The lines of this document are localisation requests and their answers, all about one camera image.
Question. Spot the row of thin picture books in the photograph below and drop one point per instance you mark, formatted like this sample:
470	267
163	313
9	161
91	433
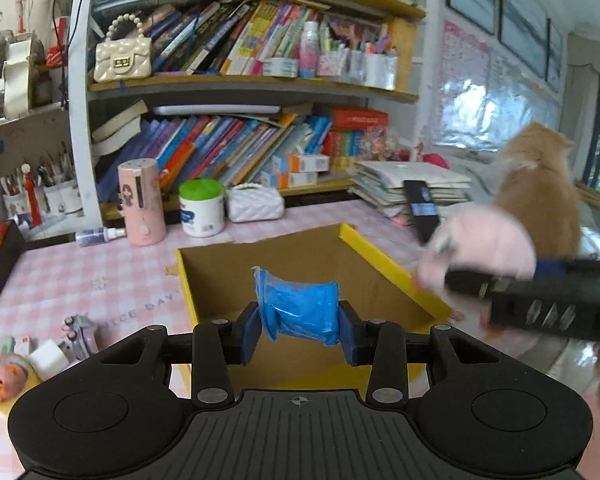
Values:
205	150

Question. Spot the shiny white pencil holders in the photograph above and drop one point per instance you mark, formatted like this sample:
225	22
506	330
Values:
370	70

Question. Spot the red flat box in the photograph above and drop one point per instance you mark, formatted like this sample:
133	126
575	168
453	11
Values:
360	119

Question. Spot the framed wall pictures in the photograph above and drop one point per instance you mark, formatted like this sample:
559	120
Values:
520	5

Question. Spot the yellow cardboard box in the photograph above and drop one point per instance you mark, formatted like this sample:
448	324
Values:
260	255

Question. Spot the row of colourful slanted books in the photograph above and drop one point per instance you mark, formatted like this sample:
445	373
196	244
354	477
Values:
230	35

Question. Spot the pink wall calendar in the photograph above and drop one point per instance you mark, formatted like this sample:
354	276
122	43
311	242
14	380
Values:
465	80

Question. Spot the white quilted pouch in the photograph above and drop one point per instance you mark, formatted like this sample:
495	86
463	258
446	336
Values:
255	205

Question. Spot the pink cylindrical device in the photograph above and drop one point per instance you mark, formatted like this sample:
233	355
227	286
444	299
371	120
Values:
140	205

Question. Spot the red hanging tassel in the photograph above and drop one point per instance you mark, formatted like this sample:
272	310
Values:
32	200

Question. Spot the thick white-paged book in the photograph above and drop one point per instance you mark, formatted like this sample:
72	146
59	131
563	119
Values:
122	120

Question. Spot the pink plush toy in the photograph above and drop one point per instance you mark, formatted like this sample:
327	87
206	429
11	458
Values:
485	245

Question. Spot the white cube block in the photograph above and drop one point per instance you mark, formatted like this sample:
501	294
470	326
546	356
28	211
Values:
47	360

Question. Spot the blue plastic packet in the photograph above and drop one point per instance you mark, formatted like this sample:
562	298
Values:
300	310

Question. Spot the orange white medicine boxes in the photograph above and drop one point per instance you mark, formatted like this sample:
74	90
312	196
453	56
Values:
300	167

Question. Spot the stack of papers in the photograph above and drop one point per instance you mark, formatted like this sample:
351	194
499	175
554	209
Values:
390	185

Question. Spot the wooden bookshelf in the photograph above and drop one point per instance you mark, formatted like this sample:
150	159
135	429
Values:
280	84

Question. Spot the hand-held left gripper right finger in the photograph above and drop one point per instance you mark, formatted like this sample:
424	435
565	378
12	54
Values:
351	335

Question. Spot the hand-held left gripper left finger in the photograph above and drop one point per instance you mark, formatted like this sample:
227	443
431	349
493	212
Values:
252	332

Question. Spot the shiny wall poster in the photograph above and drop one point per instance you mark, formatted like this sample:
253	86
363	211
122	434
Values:
525	105

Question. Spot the orange pink toy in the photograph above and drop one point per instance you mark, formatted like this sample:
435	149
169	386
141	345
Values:
2	380

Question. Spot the mint green stapler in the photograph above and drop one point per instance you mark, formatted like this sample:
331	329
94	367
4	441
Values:
7	349

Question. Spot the small spray bottle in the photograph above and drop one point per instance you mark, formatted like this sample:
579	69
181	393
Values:
92	236

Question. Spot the grey toy car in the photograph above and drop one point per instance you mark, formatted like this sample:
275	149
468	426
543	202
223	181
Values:
80	337

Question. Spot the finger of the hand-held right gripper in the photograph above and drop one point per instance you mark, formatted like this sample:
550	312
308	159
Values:
550	269
472	284

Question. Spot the pink blue spray can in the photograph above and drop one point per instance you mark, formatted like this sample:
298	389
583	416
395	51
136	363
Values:
309	50

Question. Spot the white jar green lid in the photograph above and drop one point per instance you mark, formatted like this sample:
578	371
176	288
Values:
202	215

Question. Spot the black remote control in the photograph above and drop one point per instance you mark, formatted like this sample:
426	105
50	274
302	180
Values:
420	210

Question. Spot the orange cat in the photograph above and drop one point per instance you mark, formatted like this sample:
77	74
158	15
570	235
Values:
540	195

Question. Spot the pink checked tablecloth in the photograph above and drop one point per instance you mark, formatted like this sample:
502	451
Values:
105	280

